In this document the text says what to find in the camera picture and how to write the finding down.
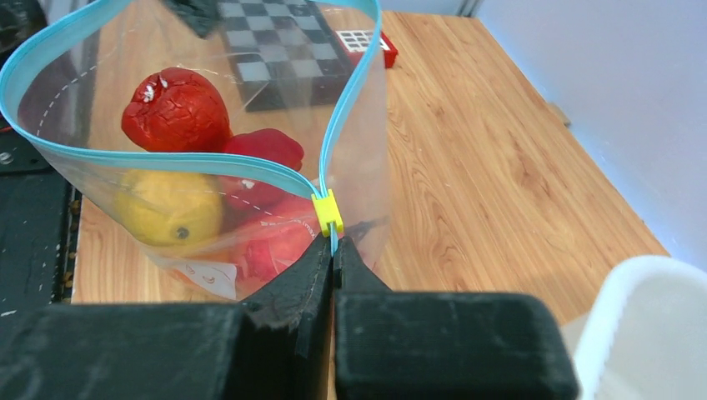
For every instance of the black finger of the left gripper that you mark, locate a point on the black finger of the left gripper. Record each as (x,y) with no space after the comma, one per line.
(202,17)

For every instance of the red toy window block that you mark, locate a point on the red toy window block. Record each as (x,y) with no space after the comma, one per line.
(356,42)

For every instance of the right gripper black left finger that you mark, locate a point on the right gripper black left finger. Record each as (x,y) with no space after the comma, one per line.
(271,345)

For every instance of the red toy chili pepper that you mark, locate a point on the red toy chili pepper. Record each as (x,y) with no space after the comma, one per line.
(269,150)

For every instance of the clear zip top bag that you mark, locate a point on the clear zip top bag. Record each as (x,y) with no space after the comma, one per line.
(69,68)

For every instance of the small red toy tomato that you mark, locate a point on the small red toy tomato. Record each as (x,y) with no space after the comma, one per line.
(177,110)

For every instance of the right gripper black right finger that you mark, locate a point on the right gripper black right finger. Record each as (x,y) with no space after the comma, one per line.
(442,345)

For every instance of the red toy apple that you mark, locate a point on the red toy apple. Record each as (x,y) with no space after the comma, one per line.
(273,241)

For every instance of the yellow toy lemon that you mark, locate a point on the yellow toy lemon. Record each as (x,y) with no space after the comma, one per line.
(169,209)

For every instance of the small wooden wedge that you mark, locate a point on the small wooden wedge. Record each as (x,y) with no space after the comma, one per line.
(559,113)

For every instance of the black white checkerboard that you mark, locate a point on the black white checkerboard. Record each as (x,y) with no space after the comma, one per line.
(283,54)

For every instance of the white plastic basket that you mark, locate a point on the white plastic basket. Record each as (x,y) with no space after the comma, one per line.
(645,335)

